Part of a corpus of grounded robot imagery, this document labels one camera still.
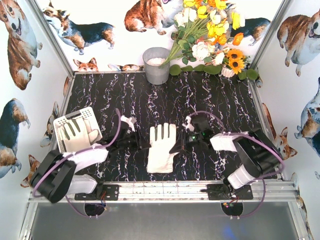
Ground white work glove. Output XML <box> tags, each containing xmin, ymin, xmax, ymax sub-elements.
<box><xmin>146</xmin><ymin>122</ymin><xmax>178</xmax><ymax>174</ymax></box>

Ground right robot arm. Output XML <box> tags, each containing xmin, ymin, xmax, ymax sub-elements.
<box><xmin>169</xmin><ymin>116</ymin><xmax>284</xmax><ymax>192</ymax></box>

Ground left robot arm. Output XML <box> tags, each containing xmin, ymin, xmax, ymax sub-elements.
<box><xmin>29</xmin><ymin>128</ymin><xmax>151</xmax><ymax>204</ymax></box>

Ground white perforated storage basket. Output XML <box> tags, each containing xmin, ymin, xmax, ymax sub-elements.
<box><xmin>53</xmin><ymin>106</ymin><xmax>102</xmax><ymax>153</ymax></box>

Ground grey metal bucket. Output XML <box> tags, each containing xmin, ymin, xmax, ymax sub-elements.
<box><xmin>142</xmin><ymin>47</ymin><xmax>170</xmax><ymax>85</ymax></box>

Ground artificial flower bouquet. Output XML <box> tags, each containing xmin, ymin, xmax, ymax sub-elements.
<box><xmin>161</xmin><ymin>0</ymin><xmax>267</xmax><ymax>80</ymax></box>

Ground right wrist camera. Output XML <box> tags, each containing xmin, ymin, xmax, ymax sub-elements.
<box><xmin>182</xmin><ymin>116</ymin><xmax>195</xmax><ymax>132</ymax></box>

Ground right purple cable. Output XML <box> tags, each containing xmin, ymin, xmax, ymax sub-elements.
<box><xmin>187</xmin><ymin>110</ymin><xmax>286</xmax><ymax>220</ymax></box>

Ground purple cable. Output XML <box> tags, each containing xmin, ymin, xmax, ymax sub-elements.
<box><xmin>32</xmin><ymin>108</ymin><xmax>123</xmax><ymax>220</ymax></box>
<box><xmin>187</xmin><ymin>110</ymin><xmax>286</xmax><ymax>220</ymax></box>

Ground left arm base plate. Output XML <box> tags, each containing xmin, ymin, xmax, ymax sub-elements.
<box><xmin>74</xmin><ymin>184</ymin><xmax>120</xmax><ymax>201</ymax></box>

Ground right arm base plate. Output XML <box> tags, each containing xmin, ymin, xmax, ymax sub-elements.
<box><xmin>202</xmin><ymin>184</ymin><xmax>254</xmax><ymax>200</ymax></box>

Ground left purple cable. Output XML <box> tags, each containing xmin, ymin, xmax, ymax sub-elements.
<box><xmin>32</xmin><ymin>108</ymin><xmax>123</xmax><ymax>220</ymax></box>

